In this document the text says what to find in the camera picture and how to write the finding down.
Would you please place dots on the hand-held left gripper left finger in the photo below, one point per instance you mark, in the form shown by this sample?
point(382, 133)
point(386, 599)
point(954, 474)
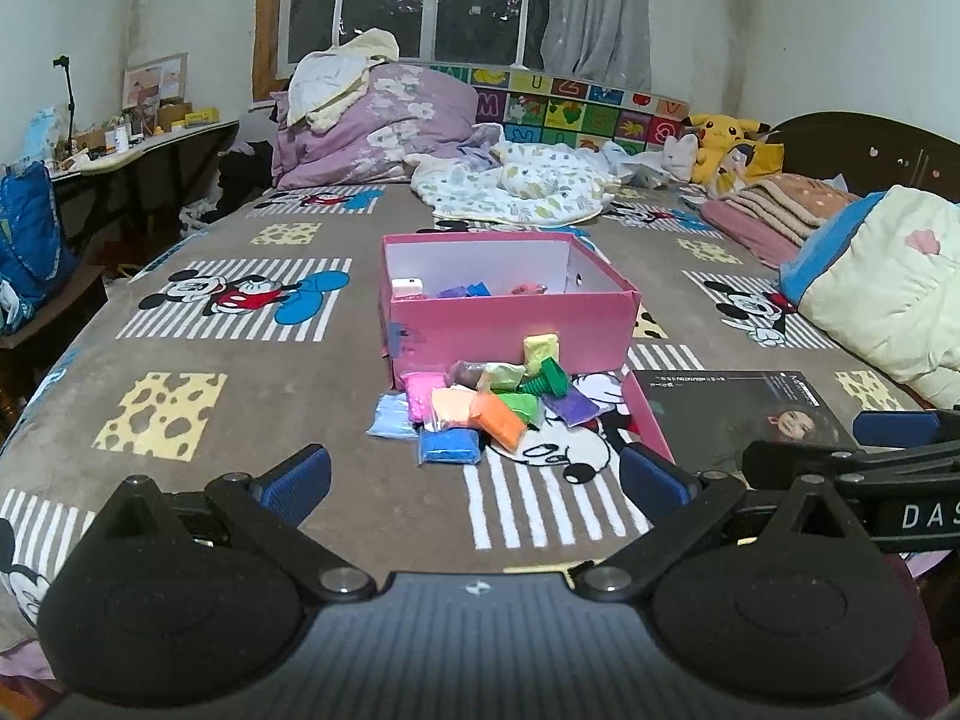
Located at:
point(300, 480)

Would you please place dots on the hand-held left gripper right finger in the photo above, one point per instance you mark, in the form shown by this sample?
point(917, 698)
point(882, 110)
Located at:
point(652, 480)

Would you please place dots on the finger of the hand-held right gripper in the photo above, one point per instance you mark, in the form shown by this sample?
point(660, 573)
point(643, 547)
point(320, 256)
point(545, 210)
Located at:
point(900, 427)
point(780, 457)

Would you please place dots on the pink box lid with photo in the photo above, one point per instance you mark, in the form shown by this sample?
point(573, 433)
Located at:
point(720, 405)

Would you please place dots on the pile of colourful clay packets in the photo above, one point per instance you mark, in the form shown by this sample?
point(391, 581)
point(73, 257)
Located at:
point(450, 446)

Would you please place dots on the pink cardboard box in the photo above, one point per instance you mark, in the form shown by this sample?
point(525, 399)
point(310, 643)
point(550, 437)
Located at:
point(510, 330)

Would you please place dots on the green plastic toy screw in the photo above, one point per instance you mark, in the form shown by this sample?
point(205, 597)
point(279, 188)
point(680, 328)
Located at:
point(551, 375)

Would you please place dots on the cream quilt with blue edge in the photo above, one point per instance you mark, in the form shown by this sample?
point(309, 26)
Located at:
point(885, 277)

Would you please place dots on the pink and white small item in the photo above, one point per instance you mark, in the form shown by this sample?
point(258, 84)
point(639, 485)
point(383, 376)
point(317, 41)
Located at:
point(407, 287)

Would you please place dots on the red clay packet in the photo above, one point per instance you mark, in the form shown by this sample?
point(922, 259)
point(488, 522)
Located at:
point(529, 288)

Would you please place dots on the pink dotted folded blanket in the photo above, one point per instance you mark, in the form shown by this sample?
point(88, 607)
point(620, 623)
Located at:
point(772, 210)

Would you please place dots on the dark wooden headboard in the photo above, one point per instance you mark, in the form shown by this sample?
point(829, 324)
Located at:
point(870, 146)

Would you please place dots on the white plush toy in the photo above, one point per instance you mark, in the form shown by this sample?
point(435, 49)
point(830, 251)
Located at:
point(679, 157)

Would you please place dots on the light leaf-print baby blanket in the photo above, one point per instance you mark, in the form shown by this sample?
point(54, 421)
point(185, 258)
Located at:
point(517, 187)

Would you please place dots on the yellow plush toy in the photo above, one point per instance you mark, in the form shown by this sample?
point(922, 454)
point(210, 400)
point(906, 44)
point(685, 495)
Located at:
point(716, 131)

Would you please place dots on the purple floral quilt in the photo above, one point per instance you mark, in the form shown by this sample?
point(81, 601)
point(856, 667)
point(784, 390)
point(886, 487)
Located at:
point(390, 127)

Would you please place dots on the blue bag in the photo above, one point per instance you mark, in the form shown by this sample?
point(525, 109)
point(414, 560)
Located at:
point(26, 240)

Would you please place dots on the white-topped desk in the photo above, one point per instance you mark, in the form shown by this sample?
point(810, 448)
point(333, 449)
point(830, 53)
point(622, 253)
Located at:
point(172, 139)

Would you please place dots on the yellow box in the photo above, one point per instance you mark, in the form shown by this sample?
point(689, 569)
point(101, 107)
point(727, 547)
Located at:
point(201, 118)

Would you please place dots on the colourful alphabet foam mat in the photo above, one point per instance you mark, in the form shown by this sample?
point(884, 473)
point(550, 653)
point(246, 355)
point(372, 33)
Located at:
point(570, 112)

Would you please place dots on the white and cream crumpled cloth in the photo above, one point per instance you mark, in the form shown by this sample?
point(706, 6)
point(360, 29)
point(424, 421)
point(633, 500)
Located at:
point(326, 79)

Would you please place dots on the framed picture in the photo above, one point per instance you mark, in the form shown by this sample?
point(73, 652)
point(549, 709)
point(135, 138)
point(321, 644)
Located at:
point(154, 82)

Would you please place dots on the black phone stand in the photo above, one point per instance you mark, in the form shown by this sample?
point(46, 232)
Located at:
point(71, 97)

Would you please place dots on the grey curtain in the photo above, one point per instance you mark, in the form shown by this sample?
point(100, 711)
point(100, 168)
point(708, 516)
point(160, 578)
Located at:
point(596, 7)

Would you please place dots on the window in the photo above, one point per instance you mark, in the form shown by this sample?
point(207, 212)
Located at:
point(390, 0)

